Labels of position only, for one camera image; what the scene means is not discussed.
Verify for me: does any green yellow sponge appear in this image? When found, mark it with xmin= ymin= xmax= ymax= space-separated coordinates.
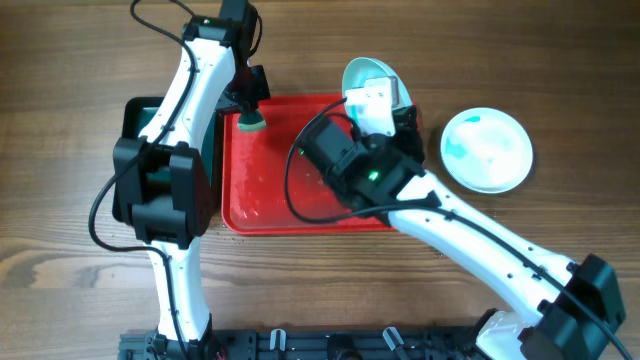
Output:
xmin=237 ymin=111 xmax=266 ymax=132

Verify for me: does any white plate green streak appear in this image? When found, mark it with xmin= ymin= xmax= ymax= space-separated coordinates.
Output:
xmin=439 ymin=107 xmax=534 ymax=194

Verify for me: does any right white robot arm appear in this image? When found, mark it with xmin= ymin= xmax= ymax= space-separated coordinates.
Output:
xmin=294 ymin=77 xmax=625 ymax=359

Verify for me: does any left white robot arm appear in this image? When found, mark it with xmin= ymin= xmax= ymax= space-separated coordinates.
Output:
xmin=109 ymin=1 xmax=270 ymax=359

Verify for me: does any dark green water tray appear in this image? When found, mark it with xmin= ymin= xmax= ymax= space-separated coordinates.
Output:
xmin=121 ymin=96 xmax=224 ymax=214

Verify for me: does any red plastic tray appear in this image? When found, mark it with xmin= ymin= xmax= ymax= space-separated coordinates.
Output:
xmin=221 ymin=93 xmax=426 ymax=236

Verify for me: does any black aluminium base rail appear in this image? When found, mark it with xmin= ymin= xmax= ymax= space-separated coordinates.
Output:
xmin=117 ymin=326 xmax=484 ymax=360

